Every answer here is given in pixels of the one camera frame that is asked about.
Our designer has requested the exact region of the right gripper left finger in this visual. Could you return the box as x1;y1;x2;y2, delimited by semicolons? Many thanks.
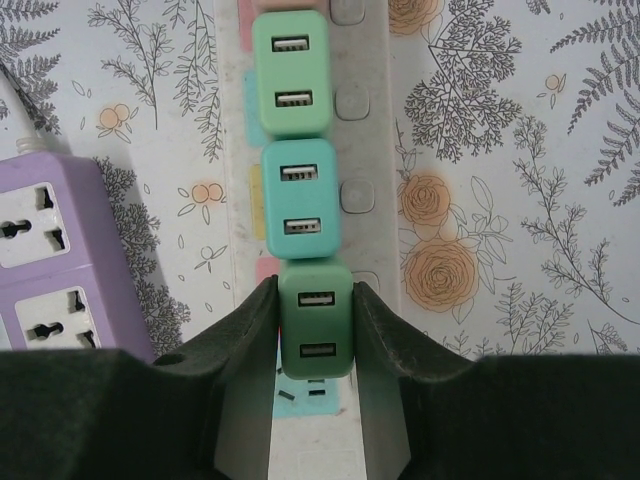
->
152;274;280;480

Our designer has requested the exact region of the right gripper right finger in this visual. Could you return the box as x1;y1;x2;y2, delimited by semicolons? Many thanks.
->
353;281;475;480

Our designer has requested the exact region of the green USB charger plug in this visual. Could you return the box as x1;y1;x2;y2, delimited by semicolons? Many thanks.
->
277;259;357;380
251;9;332;141

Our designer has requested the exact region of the teal USB charger plug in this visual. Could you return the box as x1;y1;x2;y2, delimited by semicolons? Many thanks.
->
262;138;344;261

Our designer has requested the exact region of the purple power strip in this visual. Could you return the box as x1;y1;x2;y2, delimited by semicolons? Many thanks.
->
0;152;157;362

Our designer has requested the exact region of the white power strip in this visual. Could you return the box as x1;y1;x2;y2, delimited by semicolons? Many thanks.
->
213;0;402;480

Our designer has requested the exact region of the pink USB charger plug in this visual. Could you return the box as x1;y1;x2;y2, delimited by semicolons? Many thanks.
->
254;0;329;13

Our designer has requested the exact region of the floral table mat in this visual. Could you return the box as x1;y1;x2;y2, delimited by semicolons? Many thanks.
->
0;0;640;360

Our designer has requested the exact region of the white purple-strip power cable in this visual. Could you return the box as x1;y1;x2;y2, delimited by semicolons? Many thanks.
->
0;59;54;156

